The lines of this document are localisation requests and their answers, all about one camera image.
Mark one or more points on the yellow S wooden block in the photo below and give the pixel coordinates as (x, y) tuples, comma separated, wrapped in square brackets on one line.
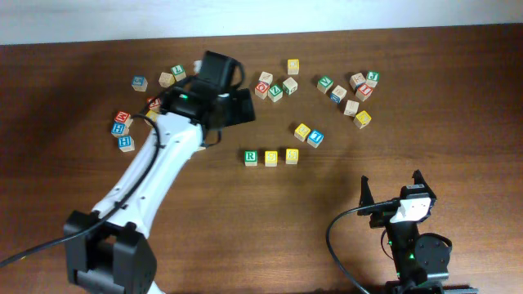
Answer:
[(271, 158)]

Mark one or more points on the plain block blue side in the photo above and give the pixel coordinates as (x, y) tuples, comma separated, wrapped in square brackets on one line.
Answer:
[(356, 80)]

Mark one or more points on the green Z wooden block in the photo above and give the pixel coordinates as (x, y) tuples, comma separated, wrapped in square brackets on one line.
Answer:
[(275, 93)]

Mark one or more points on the plain wooden block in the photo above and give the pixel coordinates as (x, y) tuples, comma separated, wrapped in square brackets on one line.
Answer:
[(166, 79)]

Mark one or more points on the blue h block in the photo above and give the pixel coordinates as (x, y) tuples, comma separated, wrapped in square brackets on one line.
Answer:
[(126, 143), (119, 129)]

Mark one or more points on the blue U side block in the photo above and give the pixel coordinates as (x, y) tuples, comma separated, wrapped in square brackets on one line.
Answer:
[(338, 94)]

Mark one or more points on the green J side block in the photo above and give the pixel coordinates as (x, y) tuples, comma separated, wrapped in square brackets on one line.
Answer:
[(290, 86)]

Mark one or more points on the plain block behind Q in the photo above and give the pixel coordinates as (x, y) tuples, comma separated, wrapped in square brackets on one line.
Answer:
[(266, 78)]

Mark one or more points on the green V wooden block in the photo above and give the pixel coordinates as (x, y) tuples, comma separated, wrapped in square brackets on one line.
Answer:
[(324, 84)]

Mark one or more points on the red I wooden block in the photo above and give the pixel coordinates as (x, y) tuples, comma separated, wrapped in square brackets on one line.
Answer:
[(364, 92)]

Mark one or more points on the red Q wooden block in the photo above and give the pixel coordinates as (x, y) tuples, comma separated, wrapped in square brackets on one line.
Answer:
[(261, 89)]

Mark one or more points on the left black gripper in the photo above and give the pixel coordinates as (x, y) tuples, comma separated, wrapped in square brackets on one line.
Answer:
[(243, 107)]

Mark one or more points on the blue I wooden block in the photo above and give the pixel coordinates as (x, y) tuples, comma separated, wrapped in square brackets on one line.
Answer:
[(315, 138)]

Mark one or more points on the green J top block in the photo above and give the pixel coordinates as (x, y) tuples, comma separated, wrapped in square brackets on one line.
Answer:
[(372, 78)]

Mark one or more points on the green R wooden block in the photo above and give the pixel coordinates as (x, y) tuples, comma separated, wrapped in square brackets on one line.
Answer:
[(250, 158)]

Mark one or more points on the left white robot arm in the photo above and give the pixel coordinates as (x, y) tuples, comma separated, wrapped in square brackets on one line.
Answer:
[(109, 250)]

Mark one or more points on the red M wooden block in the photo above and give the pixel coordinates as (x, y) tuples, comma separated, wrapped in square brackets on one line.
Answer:
[(123, 117)]

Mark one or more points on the red 6 wooden block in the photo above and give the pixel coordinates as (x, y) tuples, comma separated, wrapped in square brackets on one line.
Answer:
[(154, 104)]

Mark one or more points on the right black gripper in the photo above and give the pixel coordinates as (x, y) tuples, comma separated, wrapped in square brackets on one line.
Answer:
[(380, 218)]

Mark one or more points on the blue H block rear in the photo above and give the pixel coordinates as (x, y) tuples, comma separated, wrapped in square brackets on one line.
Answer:
[(119, 129)]

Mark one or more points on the blue H block front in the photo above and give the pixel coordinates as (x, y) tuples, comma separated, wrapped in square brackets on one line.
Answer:
[(126, 143)]

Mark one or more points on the green L wooden block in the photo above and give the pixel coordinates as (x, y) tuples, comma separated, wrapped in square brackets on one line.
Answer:
[(178, 72)]

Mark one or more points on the yellow far wooden block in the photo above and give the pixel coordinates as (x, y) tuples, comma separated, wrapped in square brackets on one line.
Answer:
[(293, 66)]

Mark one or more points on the plain butterfly block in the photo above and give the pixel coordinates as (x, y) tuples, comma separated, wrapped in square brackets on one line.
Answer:
[(351, 108)]

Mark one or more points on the blue 5 wooden block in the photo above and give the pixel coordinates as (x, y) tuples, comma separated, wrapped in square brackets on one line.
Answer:
[(139, 83)]

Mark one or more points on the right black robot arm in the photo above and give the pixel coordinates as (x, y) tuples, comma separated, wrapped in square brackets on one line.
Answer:
[(421, 260)]

